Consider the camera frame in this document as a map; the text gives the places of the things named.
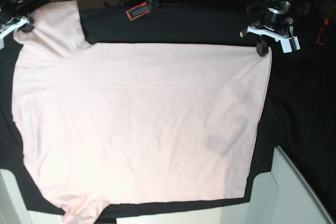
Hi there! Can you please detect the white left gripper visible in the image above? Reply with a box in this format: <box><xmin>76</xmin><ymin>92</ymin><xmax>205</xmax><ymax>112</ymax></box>
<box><xmin>239</xmin><ymin>19</ymin><xmax>300</xmax><ymax>57</ymax></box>

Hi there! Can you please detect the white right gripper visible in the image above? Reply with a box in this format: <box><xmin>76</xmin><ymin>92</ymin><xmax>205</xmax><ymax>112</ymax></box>
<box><xmin>1</xmin><ymin>16</ymin><xmax>34</xmax><ymax>49</ymax></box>

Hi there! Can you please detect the pink T-shirt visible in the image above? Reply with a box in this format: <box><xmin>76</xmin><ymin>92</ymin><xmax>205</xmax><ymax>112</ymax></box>
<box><xmin>12</xmin><ymin>1</ymin><xmax>272</xmax><ymax>223</ymax></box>

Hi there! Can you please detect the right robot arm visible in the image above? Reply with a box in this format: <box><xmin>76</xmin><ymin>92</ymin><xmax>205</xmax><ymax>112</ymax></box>
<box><xmin>1</xmin><ymin>0</ymin><xmax>34</xmax><ymax>48</ymax></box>

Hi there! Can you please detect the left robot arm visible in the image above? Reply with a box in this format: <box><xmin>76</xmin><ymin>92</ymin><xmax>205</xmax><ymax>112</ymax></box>
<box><xmin>239</xmin><ymin>0</ymin><xmax>300</xmax><ymax>57</ymax></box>

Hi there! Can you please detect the orange clamp at right edge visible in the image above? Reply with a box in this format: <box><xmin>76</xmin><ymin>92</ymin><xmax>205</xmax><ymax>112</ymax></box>
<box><xmin>316</xmin><ymin>18</ymin><xmax>329</xmax><ymax>46</ymax></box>

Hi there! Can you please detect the black table cloth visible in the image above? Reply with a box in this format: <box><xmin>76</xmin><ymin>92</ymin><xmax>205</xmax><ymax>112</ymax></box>
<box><xmin>1</xmin><ymin>5</ymin><xmax>335</xmax><ymax>222</ymax></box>

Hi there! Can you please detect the orange black clamp blue handle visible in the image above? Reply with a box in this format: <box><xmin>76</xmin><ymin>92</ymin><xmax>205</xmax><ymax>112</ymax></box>
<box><xmin>126</xmin><ymin>0</ymin><xmax>165</xmax><ymax>21</ymax></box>

